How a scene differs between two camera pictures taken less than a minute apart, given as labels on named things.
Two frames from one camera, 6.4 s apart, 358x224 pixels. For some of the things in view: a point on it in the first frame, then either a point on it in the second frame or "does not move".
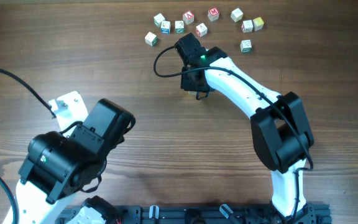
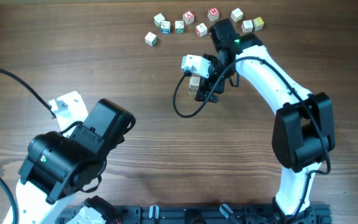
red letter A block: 188,17 does not move
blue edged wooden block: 165,27 does not move
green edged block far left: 151,39 does not move
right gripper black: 186,85 to 202,93
